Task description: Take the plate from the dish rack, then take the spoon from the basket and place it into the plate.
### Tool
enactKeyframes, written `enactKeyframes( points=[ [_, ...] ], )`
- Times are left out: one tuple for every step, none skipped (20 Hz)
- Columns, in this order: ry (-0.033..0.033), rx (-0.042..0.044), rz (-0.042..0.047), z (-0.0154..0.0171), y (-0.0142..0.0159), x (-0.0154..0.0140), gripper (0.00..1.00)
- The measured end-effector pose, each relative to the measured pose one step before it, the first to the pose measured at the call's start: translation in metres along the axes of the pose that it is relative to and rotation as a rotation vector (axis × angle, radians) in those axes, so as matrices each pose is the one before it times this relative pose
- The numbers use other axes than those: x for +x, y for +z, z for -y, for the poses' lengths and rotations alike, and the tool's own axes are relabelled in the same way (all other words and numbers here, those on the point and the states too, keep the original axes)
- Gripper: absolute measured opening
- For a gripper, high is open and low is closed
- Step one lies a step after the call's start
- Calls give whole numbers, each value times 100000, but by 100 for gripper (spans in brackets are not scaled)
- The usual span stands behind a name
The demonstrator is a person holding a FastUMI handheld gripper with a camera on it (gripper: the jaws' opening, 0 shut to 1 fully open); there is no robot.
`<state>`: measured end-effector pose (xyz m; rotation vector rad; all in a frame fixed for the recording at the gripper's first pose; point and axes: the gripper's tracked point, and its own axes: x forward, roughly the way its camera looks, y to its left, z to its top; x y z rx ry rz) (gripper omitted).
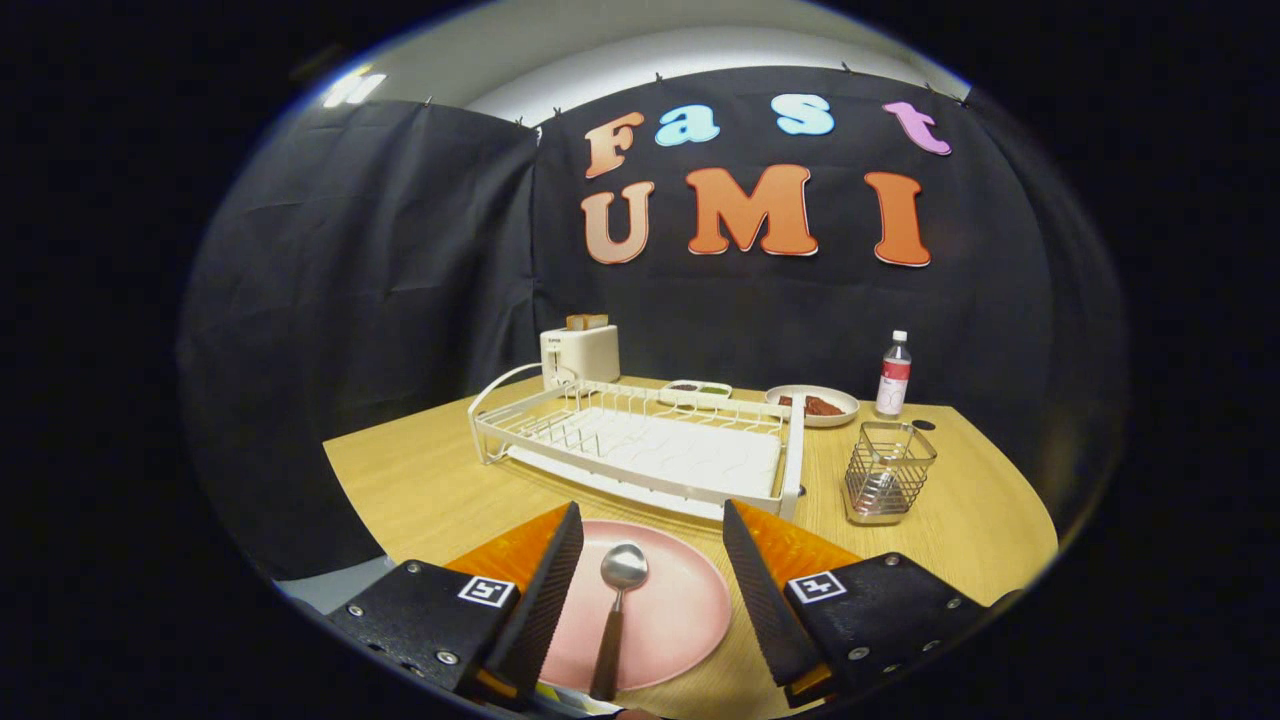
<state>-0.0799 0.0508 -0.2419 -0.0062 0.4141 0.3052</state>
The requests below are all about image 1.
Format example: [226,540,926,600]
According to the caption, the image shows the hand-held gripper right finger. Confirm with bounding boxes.
[722,499,1001,706]

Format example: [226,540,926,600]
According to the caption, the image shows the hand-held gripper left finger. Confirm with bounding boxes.
[325,501,585,706]

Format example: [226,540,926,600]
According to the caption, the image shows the wooden-handled metal spoon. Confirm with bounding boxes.
[590,543,650,702]

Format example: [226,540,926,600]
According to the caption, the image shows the pink plate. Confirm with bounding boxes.
[538,520,733,693]

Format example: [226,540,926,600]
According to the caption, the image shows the metal wire basket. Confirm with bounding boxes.
[843,421,938,526]

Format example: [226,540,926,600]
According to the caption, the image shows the white wire dish rack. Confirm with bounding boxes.
[467,363,806,522]

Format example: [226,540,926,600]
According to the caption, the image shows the white plate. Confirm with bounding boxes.
[765,385,861,428]

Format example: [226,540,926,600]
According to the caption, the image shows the white divided condiment dish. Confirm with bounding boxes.
[660,379,733,409]

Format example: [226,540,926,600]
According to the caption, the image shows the white toaster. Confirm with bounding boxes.
[540,324,621,391]

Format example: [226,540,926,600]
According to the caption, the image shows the clear bottle with red label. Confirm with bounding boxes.
[876,331,913,418]

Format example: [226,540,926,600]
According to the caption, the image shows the black backdrop cloth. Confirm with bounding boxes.
[178,66,1131,581]

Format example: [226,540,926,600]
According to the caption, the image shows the ceiling light panel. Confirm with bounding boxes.
[322,70,387,109]

